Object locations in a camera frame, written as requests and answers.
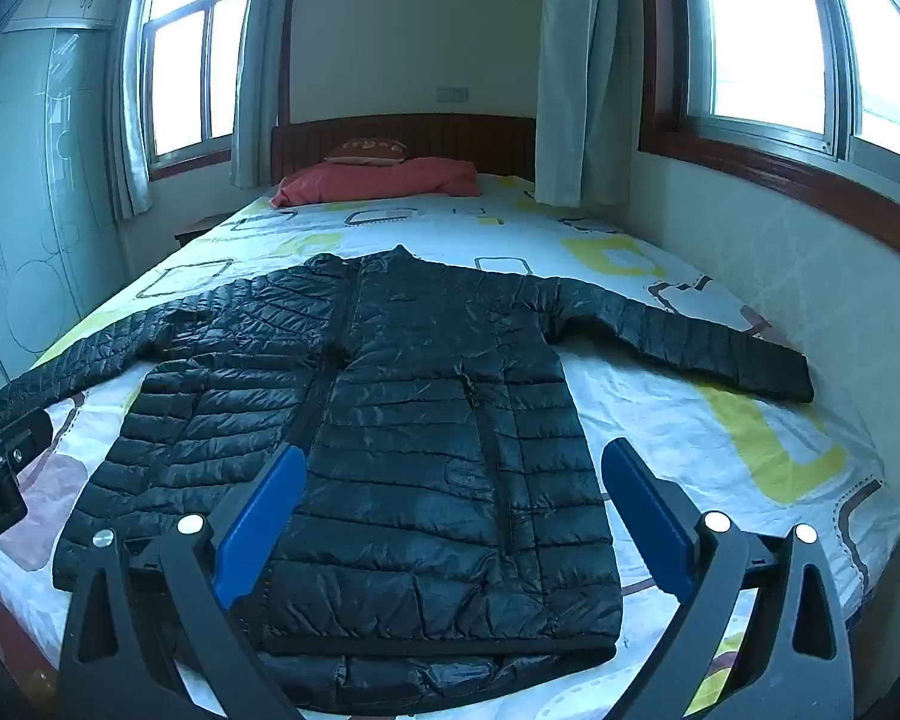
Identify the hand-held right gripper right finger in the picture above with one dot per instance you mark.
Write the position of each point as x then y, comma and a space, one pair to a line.
645, 510

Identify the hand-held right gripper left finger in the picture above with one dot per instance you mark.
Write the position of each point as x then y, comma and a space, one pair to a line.
262, 517

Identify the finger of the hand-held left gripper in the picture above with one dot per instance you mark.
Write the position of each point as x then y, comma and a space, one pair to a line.
26, 431

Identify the black puffer jacket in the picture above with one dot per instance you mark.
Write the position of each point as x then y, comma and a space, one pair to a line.
420, 427

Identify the bed with patterned sheet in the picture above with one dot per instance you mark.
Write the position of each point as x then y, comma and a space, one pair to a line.
645, 420

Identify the white wardrobe with circle pattern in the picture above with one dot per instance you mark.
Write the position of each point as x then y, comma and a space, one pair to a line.
37, 202

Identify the wooden nightstand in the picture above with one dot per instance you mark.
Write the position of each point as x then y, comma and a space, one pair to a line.
199, 229

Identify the pale curtain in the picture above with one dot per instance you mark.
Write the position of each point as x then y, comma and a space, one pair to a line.
129, 127
577, 75
259, 52

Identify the red pillow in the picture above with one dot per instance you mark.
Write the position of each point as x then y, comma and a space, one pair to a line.
375, 180

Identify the brown patterned pillow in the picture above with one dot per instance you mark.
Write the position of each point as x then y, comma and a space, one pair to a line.
364, 150

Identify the wooden headboard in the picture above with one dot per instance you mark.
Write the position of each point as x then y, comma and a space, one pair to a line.
480, 139

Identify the small window with wooden frame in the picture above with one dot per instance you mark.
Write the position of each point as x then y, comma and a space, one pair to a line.
195, 60

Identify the wall outlet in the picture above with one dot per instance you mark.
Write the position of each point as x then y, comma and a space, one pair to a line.
452, 95

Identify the large window with wooden frame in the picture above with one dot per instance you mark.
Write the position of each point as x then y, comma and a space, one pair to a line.
765, 45

